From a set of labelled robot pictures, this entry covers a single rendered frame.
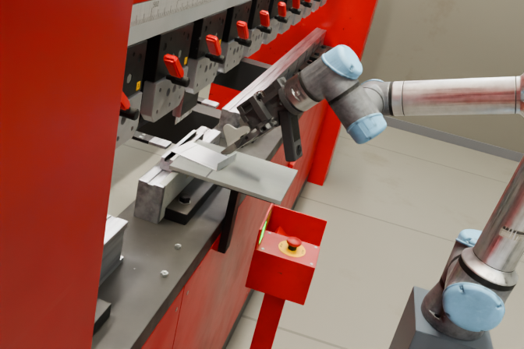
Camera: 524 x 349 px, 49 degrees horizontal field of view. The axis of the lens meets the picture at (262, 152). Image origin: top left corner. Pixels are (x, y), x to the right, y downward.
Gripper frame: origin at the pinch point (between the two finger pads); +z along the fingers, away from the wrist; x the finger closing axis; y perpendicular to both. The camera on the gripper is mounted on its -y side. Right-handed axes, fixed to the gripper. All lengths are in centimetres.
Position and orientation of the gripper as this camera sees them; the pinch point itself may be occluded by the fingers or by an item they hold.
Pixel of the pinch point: (234, 149)
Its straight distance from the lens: 131.6
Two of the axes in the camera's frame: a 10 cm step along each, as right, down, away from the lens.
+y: -5.3, -8.5, 0.2
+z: -7.1, 4.6, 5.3
